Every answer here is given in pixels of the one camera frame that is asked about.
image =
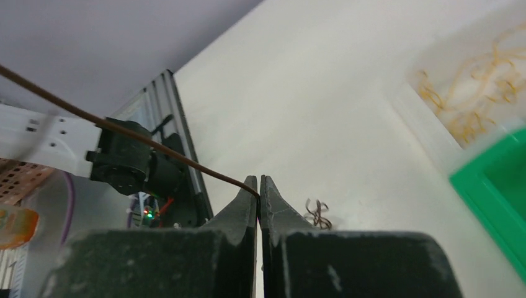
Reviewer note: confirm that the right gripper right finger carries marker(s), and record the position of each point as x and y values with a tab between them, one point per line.
300	260

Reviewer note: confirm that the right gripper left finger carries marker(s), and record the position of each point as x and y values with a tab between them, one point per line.
217	259

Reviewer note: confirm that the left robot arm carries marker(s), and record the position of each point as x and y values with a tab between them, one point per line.
83	149

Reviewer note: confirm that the green plastic bin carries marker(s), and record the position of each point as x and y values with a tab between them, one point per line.
492	185

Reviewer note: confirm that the clear plastic bin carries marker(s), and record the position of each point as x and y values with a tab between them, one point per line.
467	89

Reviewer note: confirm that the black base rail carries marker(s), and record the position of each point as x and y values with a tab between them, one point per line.
189	206

